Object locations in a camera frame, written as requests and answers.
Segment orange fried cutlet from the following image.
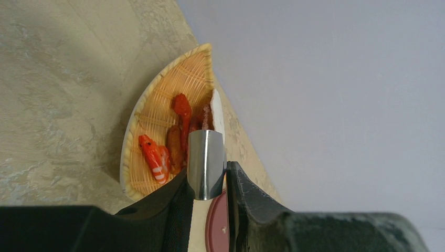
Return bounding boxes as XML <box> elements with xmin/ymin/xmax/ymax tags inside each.
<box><xmin>166</xmin><ymin>125</ymin><xmax>185</xmax><ymax>174</ymax></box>

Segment white round rice cracker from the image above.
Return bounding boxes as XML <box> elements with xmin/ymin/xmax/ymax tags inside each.
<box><xmin>210</xmin><ymin>89</ymin><xmax>225</xmax><ymax>143</ymax></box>

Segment dark red round lid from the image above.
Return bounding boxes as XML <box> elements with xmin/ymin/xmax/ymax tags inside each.
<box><xmin>205</xmin><ymin>190</ymin><xmax>229</xmax><ymax>252</ymax></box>

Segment woven bamboo basket tray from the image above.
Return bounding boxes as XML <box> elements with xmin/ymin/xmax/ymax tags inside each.
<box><xmin>120</xmin><ymin>43</ymin><xmax>216</xmax><ymax>202</ymax></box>

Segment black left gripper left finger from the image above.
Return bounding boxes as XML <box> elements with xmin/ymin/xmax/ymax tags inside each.
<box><xmin>1</xmin><ymin>172</ymin><xmax>193</xmax><ymax>251</ymax></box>

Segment steel food tongs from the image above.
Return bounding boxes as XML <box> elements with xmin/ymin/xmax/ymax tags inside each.
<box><xmin>187</xmin><ymin>130</ymin><xmax>227</xmax><ymax>201</ymax></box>

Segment red chili pepper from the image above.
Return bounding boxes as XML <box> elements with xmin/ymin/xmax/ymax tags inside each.
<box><xmin>173</xmin><ymin>93</ymin><xmax>192</xmax><ymax>152</ymax></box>

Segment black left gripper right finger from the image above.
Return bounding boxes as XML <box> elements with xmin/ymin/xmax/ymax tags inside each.
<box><xmin>226</xmin><ymin>161</ymin><xmax>428</xmax><ymax>251</ymax></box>

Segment red white shrimp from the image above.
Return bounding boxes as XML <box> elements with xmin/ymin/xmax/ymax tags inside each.
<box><xmin>138</xmin><ymin>134</ymin><xmax>171</xmax><ymax>185</ymax></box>

